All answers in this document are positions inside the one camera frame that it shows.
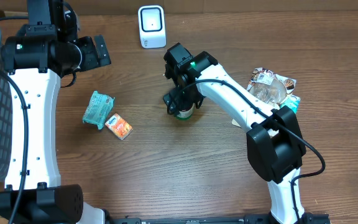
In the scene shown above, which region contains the beige paper pouch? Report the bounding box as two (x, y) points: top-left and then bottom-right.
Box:
(231, 67), (298, 128)

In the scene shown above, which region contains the orange tissue pack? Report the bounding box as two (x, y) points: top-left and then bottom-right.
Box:
(105, 113), (133, 140)

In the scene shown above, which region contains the white barcode scanner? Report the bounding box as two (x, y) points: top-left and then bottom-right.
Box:
(138, 5), (167, 49)

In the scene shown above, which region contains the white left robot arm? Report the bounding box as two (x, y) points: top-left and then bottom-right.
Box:
(0, 35), (111, 223)

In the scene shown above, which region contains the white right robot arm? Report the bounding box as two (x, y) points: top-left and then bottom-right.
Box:
(163, 43), (306, 223)

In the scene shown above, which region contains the teal tissue pack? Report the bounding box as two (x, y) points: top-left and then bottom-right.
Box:
(280, 95), (301, 113)

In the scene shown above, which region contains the green wet wipes pack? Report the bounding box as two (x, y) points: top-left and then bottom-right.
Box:
(82, 91), (115, 130)

